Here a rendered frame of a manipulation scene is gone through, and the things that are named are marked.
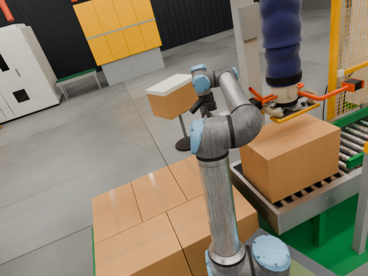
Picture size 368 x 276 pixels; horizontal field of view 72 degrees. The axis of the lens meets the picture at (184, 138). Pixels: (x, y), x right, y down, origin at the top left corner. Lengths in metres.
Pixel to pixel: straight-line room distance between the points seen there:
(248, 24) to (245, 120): 1.94
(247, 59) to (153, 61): 6.42
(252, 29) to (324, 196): 1.63
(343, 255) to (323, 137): 0.98
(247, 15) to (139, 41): 6.39
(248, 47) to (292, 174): 1.40
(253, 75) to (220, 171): 2.10
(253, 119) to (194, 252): 1.30
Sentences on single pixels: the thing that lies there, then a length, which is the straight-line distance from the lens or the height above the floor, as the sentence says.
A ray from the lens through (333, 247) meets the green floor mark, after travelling 2.51.
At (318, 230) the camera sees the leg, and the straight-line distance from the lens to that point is 2.32.
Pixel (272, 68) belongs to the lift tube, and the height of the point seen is 1.47.
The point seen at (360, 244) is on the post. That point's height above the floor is 0.12.
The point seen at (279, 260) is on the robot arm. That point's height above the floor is 1.04.
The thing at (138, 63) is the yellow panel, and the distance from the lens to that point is 8.90.
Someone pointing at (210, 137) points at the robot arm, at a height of 1.60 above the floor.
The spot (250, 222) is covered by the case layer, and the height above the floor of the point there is 0.47.
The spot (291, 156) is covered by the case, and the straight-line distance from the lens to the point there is 1.86.
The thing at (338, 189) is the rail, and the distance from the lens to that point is 2.15.
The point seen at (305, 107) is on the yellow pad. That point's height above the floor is 1.16.
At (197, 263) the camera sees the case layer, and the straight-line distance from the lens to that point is 2.05.
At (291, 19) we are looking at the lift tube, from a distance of 1.66.
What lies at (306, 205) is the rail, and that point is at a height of 0.56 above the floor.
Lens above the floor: 2.00
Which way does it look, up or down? 29 degrees down
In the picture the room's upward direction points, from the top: 16 degrees counter-clockwise
